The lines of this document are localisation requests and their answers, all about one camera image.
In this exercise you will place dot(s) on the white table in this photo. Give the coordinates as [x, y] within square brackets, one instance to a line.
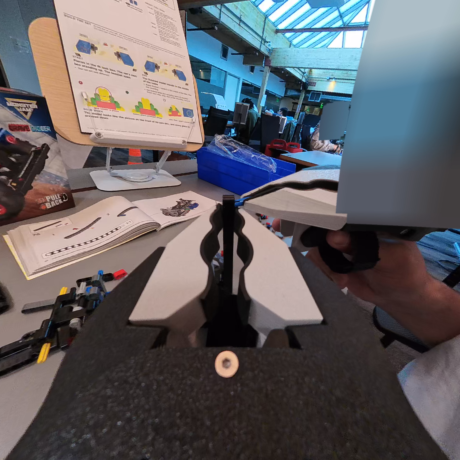
[309, 158]

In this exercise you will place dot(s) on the blue plastic bin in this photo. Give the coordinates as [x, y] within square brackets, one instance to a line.
[230, 176]

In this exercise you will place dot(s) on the grey lego beam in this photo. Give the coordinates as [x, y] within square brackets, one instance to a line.
[36, 306]

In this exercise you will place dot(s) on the person's right hand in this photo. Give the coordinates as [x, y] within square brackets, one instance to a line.
[388, 284]

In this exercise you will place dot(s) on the computer monitor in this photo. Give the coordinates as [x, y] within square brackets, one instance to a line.
[240, 113]

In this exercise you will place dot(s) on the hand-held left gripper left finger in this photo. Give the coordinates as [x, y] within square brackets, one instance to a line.
[172, 273]

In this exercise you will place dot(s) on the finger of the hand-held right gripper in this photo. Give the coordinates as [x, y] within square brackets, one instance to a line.
[309, 176]
[298, 210]

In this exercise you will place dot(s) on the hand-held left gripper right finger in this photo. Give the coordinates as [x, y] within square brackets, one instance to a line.
[276, 276]

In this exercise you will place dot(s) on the black lego beam red bush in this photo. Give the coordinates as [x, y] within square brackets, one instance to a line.
[120, 274]

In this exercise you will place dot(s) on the monster truck lego box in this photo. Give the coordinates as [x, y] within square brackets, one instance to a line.
[28, 161]

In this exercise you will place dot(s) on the black mesh office chair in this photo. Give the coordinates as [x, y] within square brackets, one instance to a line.
[395, 327]

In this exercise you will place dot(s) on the blue lego pin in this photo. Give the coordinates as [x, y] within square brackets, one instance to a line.
[240, 203]

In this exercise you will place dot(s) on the red plastic basket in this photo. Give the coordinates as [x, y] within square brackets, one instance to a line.
[294, 146]
[275, 148]

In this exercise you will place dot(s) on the lego truck chassis model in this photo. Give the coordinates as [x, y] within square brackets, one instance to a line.
[61, 316]

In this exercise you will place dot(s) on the printed instruction sheet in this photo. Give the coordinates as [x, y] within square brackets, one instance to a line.
[125, 54]

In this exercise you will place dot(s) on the open instruction booklet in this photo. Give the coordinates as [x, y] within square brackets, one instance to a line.
[90, 230]

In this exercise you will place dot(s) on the clear plastic bag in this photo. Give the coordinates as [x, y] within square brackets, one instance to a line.
[240, 152]

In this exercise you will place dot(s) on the white document stand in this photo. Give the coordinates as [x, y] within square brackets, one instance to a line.
[54, 90]

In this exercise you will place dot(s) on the orange traffic cone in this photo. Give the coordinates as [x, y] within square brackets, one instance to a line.
[134, 157]

